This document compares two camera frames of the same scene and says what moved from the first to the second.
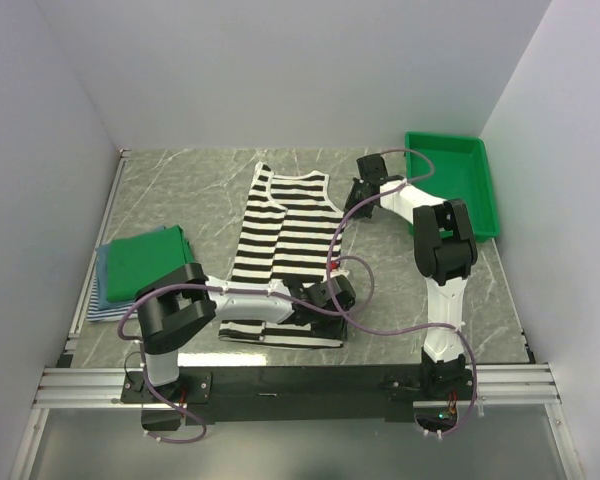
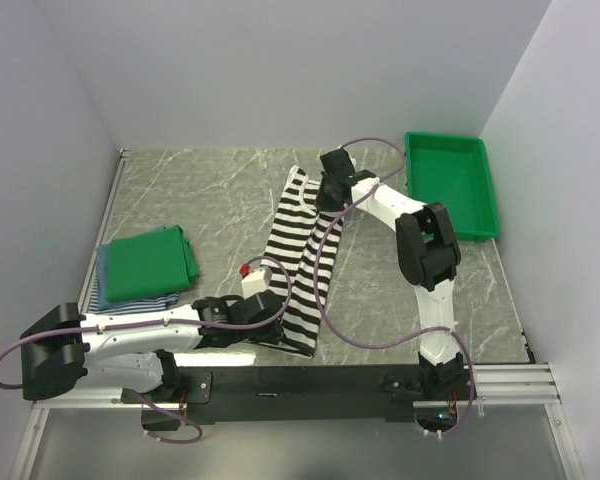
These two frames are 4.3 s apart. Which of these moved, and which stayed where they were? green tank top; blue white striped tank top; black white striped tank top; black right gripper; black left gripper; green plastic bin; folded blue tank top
Moved: black white striped tank top; black left gripper; black right gripper
Stayed: blue white striped tank top; green plastic bin; folded blue tank top; green tank top
